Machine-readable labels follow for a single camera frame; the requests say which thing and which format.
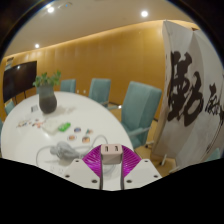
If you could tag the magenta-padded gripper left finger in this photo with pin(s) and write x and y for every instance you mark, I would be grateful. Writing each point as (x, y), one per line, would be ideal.
(90, 166)

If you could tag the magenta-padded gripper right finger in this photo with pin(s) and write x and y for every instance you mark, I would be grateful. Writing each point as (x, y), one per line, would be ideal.
(133, 166)

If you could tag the small pinkish white charger block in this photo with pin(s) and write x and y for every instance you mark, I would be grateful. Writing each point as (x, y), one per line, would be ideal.
(111, 155)

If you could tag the round colourful badge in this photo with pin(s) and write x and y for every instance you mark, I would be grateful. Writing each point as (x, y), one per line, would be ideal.
(89, 131)
(77, 129)
(71, 137)
(86, 140)

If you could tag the white power strip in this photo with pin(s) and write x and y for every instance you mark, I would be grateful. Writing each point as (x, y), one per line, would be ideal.
(58, 168)

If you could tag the small green object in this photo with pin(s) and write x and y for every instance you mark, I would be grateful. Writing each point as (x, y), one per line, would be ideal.
(64, 126)

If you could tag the flat white box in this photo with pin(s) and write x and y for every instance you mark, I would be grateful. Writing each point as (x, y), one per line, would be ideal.
(51, 126)

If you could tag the group of teal chairs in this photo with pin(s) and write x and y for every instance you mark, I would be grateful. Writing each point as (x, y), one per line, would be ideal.
(140, 106)

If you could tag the green plant in dark vase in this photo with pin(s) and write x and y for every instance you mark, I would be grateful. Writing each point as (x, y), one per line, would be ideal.
(47, 101)

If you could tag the small grey card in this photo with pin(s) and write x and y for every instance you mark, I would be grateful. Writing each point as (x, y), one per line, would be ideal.
(34, 108)

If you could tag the large teal upholstered chair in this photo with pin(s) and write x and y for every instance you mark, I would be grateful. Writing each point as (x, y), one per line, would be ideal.
(216, 156)

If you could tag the white calligraphy folding screen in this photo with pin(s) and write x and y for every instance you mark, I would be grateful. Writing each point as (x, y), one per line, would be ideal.
(186, 100)

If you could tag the group of round ceiling lights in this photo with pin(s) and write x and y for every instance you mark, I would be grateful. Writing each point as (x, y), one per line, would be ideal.
(144, 13)

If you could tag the black wall television screen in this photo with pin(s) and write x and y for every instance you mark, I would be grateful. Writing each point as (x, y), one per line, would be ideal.
(20, 80)

